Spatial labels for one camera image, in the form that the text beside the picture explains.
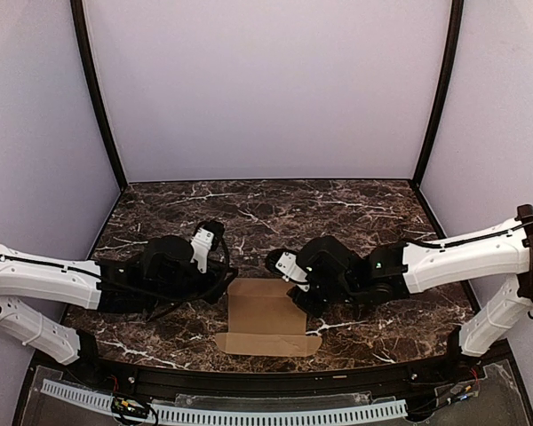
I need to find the brown cardboard box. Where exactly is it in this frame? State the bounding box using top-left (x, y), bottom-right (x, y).
top-left (214, 278), bottom-right (322, 358)

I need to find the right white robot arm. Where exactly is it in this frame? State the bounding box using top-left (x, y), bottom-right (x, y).
top-left (268, 204), bottom-right (533, 381)

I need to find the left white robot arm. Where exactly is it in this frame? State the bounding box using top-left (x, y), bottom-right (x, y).
top-left (0, 221), bottom-right (238, 366)

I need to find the small green circuit board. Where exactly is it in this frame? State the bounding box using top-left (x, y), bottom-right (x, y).
top-left (110, 396), bottom-right (150, 419)

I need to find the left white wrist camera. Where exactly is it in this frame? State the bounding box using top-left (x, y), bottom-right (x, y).
top-left (190, 220), bottom-right (225, 273)

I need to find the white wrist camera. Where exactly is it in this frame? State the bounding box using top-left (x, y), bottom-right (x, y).
top-left (266, 248), bottom-right (310, 292)
top-left (190, 220), bottom-right (225, 273)

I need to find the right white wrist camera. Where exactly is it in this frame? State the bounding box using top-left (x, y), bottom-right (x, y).
top-left (266, 248), bottom-right (310, 292)

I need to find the black front table rail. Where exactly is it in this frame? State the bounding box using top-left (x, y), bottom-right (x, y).
top-left (64, 357), bottom-right (486, 404)

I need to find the white slotted cable duct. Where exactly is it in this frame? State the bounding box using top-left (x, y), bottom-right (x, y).
top-left (40, 379), bottom-right (408, 425)

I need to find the left black frame post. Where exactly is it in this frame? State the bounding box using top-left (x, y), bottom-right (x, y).
top-left (69, 0), bottom-right (128, 193)

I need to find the black frame post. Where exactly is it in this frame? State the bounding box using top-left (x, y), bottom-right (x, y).
top-left (69, 0), bottom-right (128, 193)
top-left (412, 0), bottom-right (465, 187)

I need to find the right black frame post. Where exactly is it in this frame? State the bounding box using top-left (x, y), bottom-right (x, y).
top-left (412, 0), bottom-right (465, 187)

